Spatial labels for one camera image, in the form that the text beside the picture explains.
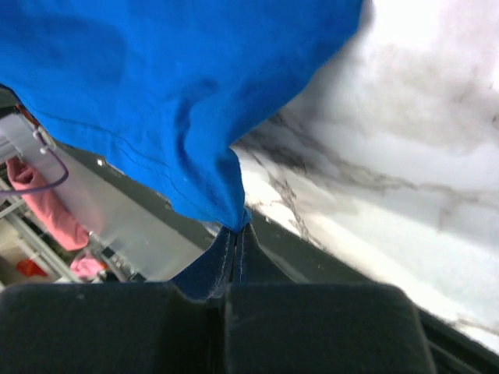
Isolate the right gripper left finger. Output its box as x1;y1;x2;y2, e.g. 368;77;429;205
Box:
1;229;236;373

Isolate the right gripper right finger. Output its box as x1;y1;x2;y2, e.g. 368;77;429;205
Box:
223;225;436;373

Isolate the pink cloth in background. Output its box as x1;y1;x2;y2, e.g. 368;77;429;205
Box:
6;157;89;251

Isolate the blue printed t shirt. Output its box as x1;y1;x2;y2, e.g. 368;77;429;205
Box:
1;1;363;231

